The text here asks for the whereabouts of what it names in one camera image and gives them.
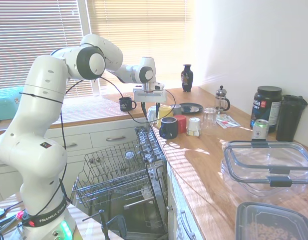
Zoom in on wire dishwasher rack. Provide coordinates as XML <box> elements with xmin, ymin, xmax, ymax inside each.
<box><xmin>71</xmin><ymin>142</ymin><xmax>156</xmax><ymax>209</ymax></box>

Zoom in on navy blue mug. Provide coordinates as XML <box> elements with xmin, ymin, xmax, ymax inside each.
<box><xmin>159</xmin><ymin>116</ymin><xmax>178</xmax><ymax>140</ymax></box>

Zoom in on red mug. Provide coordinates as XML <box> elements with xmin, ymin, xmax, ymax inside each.
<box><xmin>173</xmin><ymin>114</ymin><xmax>187</xmax><ymax>134</ymax></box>

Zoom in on clear glass upside down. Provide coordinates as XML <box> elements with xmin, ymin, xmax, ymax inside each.
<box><xmin>123</xmin><ymin>150</ymin><xmax>135</xmax><ymax>166</ymax></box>

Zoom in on clear container with clip lid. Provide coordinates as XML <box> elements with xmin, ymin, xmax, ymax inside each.
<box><xmin>223</xmin><ymin>140</ymin><xmax>308</xmax><ymax>188</ymax></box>

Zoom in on white green drink can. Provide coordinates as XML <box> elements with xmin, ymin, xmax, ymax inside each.
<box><xmin>251</xmin><ymin>118</ymin><xmax>270</xmax><ymax>141</ymax></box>

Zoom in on glass French press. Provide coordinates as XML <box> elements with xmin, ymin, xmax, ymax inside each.
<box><xmin>214</xmin><ymin>85</ymin><xmax>231</xmax><ymax>115</ymax></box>

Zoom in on open dishwasher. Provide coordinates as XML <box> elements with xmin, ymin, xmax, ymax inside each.
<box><xmin>71</xmin><ymin>117</ymin><xmax>170</xmax><ymax>240</ymax></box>

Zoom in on black clamp stand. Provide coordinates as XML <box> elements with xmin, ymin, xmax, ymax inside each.
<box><xmin>82</xmin><ymin>209</ymin><xmax>128</xmax><ymax>240</ymax></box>

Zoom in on teal dish rack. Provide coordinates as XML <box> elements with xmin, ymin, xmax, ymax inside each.
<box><xmin>0</xmin><ymin>85</ymin><xmax>26</xmax><ymax>121</ymax></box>

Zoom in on dark blue vase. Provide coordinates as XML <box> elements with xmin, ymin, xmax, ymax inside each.
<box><xmin>181</xmin><ymin>64</ymin><xmax>195</xmax><ymax>93</ymax></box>

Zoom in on clear lidless plastic container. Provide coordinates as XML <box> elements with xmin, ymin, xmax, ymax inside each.
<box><xmin>220</xmin><ymin>159</ymin><xmax>308</xmax><ymax>201</ymax></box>

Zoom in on sunlit window blind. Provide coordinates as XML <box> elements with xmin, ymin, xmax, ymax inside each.
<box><xmin>86</xmin><ymin>0</ymin><xmax>195</xmax><ymax>94</ymax></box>

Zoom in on white dish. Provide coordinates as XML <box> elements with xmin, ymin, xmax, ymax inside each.
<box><xmin>140</xmin><ymin>184</ymin><xmax>154</xmax><ymax>201</ymax></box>

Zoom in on black shaker bottle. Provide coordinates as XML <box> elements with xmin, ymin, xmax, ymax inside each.
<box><xmin>276</xmin><ymin>94</ymin><xmax>308</xmax><ymax>143</ymax></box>

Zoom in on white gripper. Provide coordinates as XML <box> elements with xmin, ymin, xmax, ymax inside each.
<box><xmin>132</xmin><ymin>87</ymin><xmax>167</xmax><ymax>119</ymax></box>

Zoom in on wide window blind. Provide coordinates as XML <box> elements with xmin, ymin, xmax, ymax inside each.
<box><xmin>0</xmin><ymin>0</ymin><xmax>94</xmax><ymax>97</ymax></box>

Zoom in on dishwasher cutlery tray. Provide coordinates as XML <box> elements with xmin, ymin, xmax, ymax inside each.
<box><xmin>134</xmin><ymin>125</ymin><xmax>167</xmax><ymax>165</ymax></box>

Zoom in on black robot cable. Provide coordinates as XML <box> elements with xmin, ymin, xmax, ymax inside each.
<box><xmin>18</xmin><ymin>44</ymin><xmax>177</xmax><ymax>218</ymax></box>

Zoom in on white mug with yellow print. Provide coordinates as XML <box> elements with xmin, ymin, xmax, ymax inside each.
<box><xmin>186</xmin><ymin>116</ymin><xmax>202</xmax><ymax>138</ymax></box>

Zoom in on dark blue plate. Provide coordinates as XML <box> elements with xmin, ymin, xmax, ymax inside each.
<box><xmin>180</xmin><ymin>102</ymin><xmax>204</xmax><ymax>114</ymax></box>

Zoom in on paper sachets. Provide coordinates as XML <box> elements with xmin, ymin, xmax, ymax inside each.
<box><xmin>214</xmin><ymin>113</ymin><xmax>241</xmax><ymax>129</ymax></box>

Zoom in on black protein powder tub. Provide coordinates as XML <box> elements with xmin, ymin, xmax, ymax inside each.
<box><xmin>249</xmin><ymin>85</ymin><xmax>283</xmax><ymax>134</ymax></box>

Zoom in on grey container with cereal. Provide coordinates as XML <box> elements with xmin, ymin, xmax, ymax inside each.
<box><xmin>234</xmin><ymin>201</ymin><xmax>308</xmax><ymax>240</ymax></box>

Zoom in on metal cabinet door handle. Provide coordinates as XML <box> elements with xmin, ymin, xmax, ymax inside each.
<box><xmin>178</xmin><ymin>208</ymin><xmax>196</xmax><ymax>240</ymax></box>

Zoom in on black mug with white print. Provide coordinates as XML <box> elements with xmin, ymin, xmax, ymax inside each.
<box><xmin>118</xmin><ymin>96</ymin><xmax>138</xmax><ymax>113</ymax></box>

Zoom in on plain white mug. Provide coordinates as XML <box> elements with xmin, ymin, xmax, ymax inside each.
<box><xmin>147</xmin><ymin>105</ymin><xmax>158</xmax><ymax>124</ymax></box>

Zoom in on clear glass tumbler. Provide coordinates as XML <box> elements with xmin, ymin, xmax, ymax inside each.
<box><xmin>202</xmin><ymin>107</ymin><xmax>218</xmax><ymax>130</ymax></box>

